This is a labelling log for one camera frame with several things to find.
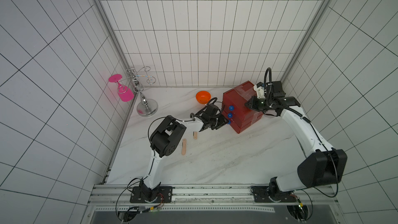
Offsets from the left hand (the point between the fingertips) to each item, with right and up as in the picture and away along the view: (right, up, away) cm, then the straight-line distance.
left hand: (225, 124), depth 95 cm
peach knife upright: (-19, -7, -1) cm, 20 cm away
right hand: (+10, +13, -11) cm, 20 cm away
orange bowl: (-14, +17, +16) cm, 27 cm away
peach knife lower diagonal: (-26, -13, -5) cm, 29 cm away
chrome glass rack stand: (-54, +10, +11) cm, 56 cm away
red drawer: (+7, +1, -9) cm, 11 cm away
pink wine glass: (-64, +19, +1) cm, 67 cm away
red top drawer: (+2, +14, -12) cm, 19 cm away
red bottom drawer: (+7, -2, -5) cm, 9 cm away
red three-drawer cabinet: (+5, +6, -13) cm, 15 cm away
